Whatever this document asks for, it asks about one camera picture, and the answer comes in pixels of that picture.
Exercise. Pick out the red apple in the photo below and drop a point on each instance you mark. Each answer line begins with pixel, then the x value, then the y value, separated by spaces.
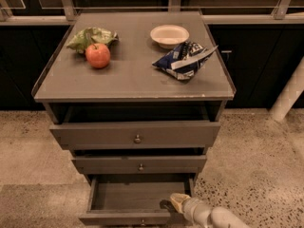
pixel 98 55

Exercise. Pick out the grey drawer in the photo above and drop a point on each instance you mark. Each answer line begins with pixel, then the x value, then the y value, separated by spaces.
pixel 139 164
pixel 133 135
pixel 136 200

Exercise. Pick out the grey middle drawer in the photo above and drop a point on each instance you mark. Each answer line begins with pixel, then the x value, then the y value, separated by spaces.
pixel 139 164

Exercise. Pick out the dark wall cabinets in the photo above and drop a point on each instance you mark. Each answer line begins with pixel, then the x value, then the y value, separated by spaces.
pixel 260 59

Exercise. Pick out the grey bottom drawer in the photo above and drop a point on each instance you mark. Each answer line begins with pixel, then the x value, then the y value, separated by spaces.
pixel 136 200

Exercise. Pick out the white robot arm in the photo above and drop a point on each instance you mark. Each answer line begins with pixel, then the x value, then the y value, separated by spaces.
pixel 223 218

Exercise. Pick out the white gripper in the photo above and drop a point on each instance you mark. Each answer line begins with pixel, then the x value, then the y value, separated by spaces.
pixel 189 206

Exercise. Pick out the white pillar leg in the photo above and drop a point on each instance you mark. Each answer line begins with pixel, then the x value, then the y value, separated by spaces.
pixel 290 93

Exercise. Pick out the green crumpled chip bag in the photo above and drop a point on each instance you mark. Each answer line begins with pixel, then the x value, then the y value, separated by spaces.
pixel 88 36

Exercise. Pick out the grey drawer cabinet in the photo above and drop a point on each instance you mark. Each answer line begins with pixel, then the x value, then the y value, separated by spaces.
pixel 130 88

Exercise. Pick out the blue chip bag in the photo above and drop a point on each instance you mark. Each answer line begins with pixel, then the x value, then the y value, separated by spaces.
pixel 184 60

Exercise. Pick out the white bowl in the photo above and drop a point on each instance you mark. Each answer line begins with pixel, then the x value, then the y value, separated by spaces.
pixel 169 36

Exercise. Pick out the grey top drawer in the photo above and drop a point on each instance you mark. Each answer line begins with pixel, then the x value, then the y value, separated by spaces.
pixel 133 135

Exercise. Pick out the metal railing frame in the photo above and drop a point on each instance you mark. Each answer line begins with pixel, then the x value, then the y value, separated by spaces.
pixel 60 12

